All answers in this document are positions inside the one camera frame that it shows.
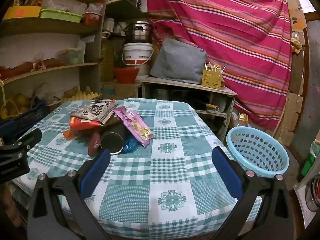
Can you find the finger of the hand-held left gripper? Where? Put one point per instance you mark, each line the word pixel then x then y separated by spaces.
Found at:
pixel 31 137

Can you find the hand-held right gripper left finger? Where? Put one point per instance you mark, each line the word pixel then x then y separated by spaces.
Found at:
pixel 94 173

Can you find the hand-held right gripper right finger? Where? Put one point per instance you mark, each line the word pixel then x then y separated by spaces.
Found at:
pixel 226 172

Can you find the black cylindrical tube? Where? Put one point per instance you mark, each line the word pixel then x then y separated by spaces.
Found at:
pixel 112 140

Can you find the light blue plastic basket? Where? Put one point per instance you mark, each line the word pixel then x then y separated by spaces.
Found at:
pixel 260 153

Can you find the red snack packet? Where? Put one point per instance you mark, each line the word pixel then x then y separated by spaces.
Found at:
pixel 82 123

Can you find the grey patterned snack packet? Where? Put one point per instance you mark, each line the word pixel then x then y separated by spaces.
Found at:
pixel 97 113

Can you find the pink snack packet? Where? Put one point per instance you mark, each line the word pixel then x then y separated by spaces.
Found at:
pixel 136 127

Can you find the dark blue plastic crate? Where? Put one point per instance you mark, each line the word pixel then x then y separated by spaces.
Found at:
pixel 22 122

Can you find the maroon card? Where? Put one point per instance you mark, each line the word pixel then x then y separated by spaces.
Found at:
pixel 93 143

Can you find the pile of yellow fruits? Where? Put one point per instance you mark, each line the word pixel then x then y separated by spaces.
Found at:
pixel 15 105

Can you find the orange cloth bag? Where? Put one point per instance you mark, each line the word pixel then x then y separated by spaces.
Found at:
pixel 68 133

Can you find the blue plastic wrapper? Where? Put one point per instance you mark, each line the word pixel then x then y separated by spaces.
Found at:
pixel 130 143

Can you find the green checked tablecloth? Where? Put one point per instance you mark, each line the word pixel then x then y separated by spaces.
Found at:
pixel 162 175

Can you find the yellow egg tray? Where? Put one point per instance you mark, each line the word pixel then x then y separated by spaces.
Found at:
pixel 82 96

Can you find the sweet potato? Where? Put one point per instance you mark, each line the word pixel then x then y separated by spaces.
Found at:
pixel 15 70
pixel 50 63

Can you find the small wooden cabinet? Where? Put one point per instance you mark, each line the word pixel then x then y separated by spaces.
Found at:
pixel 225 92

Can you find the cardboard box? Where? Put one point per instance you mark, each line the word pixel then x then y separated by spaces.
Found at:
pixel 120 90

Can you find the red plastic basin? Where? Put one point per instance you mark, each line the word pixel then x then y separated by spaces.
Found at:
pixel 126 76

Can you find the bundle of chopsticks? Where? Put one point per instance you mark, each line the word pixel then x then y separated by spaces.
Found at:
pixel 215 67

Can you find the wooden shelf unit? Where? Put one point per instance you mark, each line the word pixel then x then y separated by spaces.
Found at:
pixel 50 27

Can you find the yellow oil jug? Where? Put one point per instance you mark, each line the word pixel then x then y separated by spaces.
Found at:
pixel 107 55

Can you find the grey cushion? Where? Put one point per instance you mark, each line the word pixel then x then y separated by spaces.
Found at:
pixel 177 60

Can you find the yellow box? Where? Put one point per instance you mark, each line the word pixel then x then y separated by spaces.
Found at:
pixel 22 12

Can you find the green plastic tray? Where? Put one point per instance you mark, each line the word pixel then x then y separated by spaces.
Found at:
pixel 60 15

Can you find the white plastic bucket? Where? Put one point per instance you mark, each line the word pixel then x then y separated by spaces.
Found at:
pixel 137 52

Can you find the small red basket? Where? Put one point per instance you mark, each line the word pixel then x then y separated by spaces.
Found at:
pixel 92 18

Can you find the red striped hanging cloth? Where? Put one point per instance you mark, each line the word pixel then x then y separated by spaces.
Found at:
pixel 225 30

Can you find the steel pot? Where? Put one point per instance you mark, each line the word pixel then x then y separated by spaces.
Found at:
pixel 138 33

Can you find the cardboard sheets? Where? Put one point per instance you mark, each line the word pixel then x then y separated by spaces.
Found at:
pixel 297 15

